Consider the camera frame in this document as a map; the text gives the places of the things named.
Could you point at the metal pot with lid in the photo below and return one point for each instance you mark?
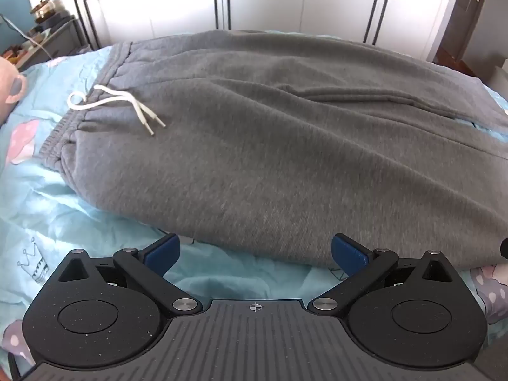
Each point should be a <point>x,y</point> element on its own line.
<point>41,10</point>

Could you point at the white box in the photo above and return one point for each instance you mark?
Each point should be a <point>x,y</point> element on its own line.
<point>498,81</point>

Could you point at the white wardrobe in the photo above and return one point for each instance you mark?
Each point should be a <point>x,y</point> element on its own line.
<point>238,0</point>

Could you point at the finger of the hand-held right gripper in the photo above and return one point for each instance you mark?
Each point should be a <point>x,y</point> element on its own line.
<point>504,248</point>

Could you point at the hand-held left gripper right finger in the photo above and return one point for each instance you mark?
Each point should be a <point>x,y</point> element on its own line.
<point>349,254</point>

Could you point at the grey side shelf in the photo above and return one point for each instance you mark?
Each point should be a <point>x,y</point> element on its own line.
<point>47,43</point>

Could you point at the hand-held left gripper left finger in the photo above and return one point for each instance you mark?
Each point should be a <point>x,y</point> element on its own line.
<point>160,254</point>

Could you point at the grey sweat pants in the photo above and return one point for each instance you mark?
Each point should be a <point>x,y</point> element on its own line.
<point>278,147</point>

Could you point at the light blue printed bed sheet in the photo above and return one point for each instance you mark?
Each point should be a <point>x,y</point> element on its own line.
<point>59,206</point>

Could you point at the brown wooden door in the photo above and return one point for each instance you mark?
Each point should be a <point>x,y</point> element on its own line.
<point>464,16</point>

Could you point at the pink plush toy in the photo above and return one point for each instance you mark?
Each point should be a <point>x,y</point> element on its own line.
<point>10,87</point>

